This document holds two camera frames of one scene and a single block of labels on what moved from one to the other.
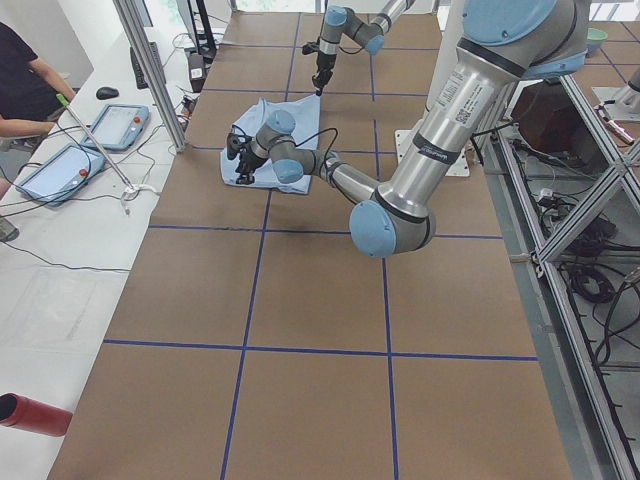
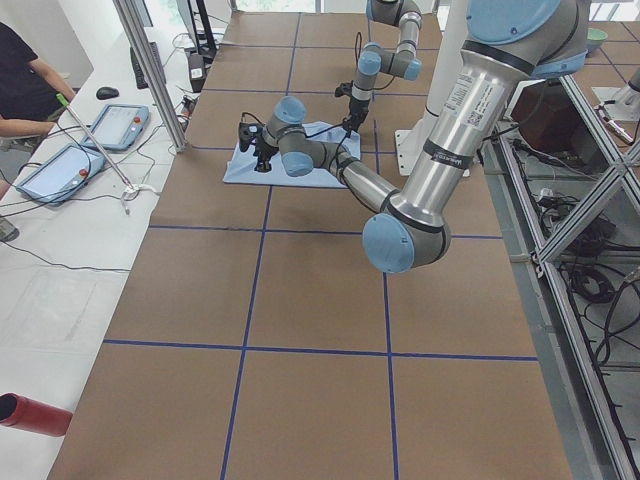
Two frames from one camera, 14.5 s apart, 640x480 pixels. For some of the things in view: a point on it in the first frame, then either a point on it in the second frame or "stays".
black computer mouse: [105, 93] stays
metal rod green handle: [66, 103] stays
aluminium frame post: [131, 12] stays
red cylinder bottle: [25, 413] stays
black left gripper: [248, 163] -> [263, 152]
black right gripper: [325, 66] -> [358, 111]
